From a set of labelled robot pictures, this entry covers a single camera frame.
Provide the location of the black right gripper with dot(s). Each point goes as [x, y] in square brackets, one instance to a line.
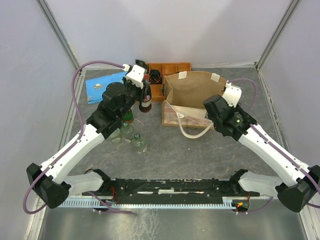
[234, 109]

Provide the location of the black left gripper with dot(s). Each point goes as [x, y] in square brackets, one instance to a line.
[141, 97]

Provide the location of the red-capped beverage bottle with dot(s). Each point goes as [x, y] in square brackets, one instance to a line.
[146, 103]

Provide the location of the green glass beverage bottle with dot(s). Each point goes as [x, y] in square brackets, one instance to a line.
[128, 117]

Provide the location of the clear soda water bottle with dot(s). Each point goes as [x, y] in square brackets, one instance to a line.
[127, 131]

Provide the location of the burlap canvas tote bag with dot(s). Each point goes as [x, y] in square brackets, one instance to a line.
[191, 89]

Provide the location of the green soda water bottle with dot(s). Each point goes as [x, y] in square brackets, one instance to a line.
[139, 143]

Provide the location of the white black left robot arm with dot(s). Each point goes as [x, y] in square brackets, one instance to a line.
[51, 181]

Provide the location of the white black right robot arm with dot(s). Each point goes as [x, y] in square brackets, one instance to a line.
[296, 182]

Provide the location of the orange wooden compartment tray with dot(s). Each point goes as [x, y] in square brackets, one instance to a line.
[166, 69]

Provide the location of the dark orange-striped rolled sock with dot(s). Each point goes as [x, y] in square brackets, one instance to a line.
[155, 76]

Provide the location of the dark patterned rolled sock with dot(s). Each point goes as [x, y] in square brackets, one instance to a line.
[141, 63]

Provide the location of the blue space-print cloth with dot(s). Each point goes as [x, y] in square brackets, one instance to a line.
[96, 86]

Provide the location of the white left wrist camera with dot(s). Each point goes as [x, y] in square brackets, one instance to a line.
[135, 74]

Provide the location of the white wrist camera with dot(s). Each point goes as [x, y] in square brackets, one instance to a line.
[135, 74]
[232, 94]

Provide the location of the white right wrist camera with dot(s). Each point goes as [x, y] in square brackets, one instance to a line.
[232, 94]

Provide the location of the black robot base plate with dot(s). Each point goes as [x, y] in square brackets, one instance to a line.
[172, 191]

